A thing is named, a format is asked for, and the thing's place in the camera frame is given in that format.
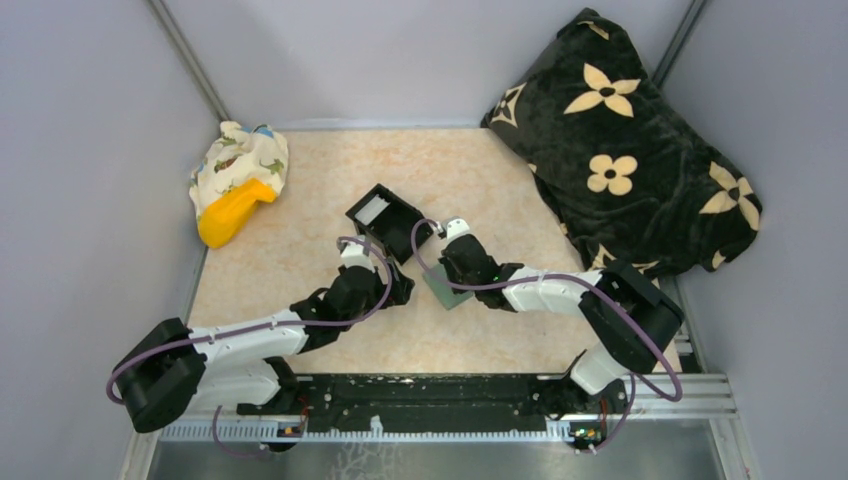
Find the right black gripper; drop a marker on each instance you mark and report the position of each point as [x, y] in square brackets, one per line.
[457, 268]

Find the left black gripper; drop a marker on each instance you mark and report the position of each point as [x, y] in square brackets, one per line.
[389, 285]

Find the green card holder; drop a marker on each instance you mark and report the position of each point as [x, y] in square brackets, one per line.
[445, 295]

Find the black plastic box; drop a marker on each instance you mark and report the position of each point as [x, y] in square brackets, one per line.
[392, 229]

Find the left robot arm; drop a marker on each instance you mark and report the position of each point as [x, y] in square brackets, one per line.
[176, 370]

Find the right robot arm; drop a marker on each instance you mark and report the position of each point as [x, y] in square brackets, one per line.
[633, 319]

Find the white card in box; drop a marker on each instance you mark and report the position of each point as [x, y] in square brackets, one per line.
[371, 210]

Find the yellow plastic object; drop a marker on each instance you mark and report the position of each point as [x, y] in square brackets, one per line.
[225, 218]

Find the dinosaur print cloth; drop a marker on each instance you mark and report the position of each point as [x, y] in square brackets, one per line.
[238, 155]

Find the black floral blanket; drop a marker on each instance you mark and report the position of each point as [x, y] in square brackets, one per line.
[626, 177]

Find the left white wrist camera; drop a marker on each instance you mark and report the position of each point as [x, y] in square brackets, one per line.
[354, 252]

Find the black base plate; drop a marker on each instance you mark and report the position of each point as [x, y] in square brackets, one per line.
[494, 403]

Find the aluminium frame rail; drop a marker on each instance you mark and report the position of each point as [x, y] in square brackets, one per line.
[654, 398]

